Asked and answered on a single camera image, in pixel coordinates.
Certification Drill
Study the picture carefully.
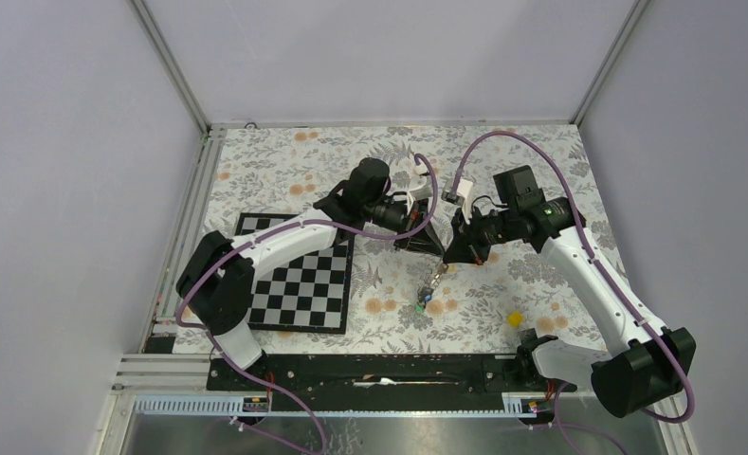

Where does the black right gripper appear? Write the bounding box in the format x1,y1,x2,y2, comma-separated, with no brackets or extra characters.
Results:
443,203,518,266

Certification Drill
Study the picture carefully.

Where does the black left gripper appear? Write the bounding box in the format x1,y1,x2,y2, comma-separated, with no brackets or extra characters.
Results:
363,197,445,257

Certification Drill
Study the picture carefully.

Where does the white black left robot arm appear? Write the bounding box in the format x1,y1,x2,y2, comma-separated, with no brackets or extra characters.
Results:
174,154,440,390

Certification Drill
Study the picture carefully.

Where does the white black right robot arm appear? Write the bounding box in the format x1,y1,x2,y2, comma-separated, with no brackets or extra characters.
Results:
442,166,696,417

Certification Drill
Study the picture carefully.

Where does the floral patterned table mat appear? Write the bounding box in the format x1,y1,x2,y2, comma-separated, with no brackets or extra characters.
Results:
203,125,622,354

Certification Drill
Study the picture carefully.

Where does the yellow cube block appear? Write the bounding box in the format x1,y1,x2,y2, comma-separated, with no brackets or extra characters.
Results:
506,312,524,329

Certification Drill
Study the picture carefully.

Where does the black white chessboard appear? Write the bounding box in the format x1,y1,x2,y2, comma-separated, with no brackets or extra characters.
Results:
239,227,355,335

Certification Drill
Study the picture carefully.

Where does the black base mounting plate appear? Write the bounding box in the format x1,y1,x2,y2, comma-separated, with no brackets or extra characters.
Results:
206,354,560,415

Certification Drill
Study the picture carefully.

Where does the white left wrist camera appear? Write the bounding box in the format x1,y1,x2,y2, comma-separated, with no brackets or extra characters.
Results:
406,164,435,213

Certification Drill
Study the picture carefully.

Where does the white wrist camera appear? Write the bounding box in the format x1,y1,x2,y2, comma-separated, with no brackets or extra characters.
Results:
406,164,435,213
441,178,473,225

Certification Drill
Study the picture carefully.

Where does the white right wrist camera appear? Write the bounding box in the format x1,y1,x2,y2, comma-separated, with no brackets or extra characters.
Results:
441,178,473,225

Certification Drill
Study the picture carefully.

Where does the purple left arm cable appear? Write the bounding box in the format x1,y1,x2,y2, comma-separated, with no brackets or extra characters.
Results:
174,153,440,453

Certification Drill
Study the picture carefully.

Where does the grey slotted cable duct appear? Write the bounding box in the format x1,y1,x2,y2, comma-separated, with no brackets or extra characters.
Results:
136,392,547,418

